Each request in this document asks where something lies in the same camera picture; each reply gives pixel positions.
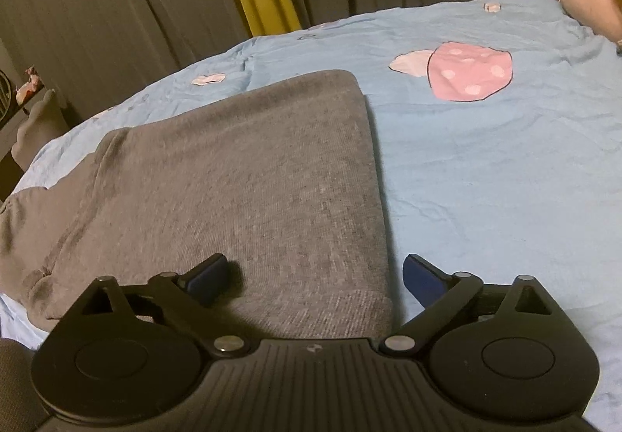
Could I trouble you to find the blue printed bed sheet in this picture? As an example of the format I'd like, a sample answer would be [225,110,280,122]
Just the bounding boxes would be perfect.
[0,0,622,419]

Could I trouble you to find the gray pants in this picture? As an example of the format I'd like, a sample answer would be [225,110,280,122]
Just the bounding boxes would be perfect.
[0,69,395,341]

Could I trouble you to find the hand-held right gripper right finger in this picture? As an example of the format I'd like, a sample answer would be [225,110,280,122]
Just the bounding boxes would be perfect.
[379,254,556,357]

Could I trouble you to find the person's gray clothing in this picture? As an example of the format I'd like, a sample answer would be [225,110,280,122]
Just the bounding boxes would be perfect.
[0,338,48,432]

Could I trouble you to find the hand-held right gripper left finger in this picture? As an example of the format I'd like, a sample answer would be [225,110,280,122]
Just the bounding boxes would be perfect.
[78,253,250,357]

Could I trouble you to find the small pink toy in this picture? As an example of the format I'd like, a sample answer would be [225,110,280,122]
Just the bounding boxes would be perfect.
[16,65,43,105]

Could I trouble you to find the gray plush toy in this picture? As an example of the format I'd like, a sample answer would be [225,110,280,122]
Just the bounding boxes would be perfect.
[12,89,67,171]

